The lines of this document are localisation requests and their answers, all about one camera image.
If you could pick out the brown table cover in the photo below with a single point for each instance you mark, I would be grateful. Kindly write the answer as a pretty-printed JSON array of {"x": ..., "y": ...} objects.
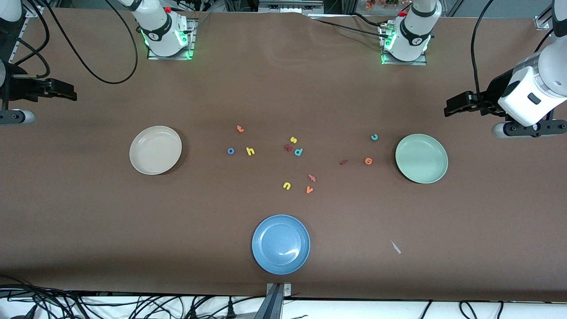
[{"x": 88, "y": 221}]

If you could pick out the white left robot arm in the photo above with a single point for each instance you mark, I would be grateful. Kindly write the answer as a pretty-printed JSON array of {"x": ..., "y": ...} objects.
[{"x": 414, "y": 37}]

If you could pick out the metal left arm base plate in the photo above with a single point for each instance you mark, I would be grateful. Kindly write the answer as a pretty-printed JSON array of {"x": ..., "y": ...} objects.
[{"x": 405, "y": 63}]

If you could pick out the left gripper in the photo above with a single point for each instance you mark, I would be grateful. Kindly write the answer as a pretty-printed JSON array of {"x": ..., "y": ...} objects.
[{"x": 496, "y": 90}]

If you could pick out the orange flowers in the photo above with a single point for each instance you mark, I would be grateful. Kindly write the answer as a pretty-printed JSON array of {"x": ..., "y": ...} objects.
[{"x": 376, "y": 4}]

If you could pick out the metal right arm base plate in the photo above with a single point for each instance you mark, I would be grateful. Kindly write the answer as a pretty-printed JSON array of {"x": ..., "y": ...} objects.
[{"x": 192, "y": 44}]

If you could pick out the blue round plate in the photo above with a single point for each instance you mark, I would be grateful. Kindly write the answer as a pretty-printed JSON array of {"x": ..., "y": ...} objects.
[{"x": 281, "y": 243}]

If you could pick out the white paper scrap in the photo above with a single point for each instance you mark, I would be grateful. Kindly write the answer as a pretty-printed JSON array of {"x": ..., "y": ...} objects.
[{"x": 396, "y": 247}]

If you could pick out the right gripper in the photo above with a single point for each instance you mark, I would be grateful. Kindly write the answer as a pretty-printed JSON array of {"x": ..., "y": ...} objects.
[{"x": 17, "y": 88}]

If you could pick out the beige round plate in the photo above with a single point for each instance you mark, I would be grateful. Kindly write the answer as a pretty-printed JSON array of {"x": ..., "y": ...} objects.
[{"x": 150, "y": 155}]

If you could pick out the black power plug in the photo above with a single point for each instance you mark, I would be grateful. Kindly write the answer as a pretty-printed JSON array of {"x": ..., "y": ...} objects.
[{"x": 230, "y": 310}]

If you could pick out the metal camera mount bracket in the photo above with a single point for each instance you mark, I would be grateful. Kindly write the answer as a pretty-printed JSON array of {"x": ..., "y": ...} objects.
[{"x": 278, "y": 290}]

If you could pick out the aluminium frame rail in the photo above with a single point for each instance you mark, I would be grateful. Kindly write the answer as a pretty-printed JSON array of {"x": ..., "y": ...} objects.
[
  {"x": 542, "y": 22},
  {"x": 14, "y": 51}
]

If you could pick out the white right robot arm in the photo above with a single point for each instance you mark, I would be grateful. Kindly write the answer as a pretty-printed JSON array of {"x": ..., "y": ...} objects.
[{"x": 161, "y": 33}]

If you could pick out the pale green round plate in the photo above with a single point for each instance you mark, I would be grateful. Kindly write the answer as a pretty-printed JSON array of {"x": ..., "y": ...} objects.
[{"x": 423, "y": 166}]

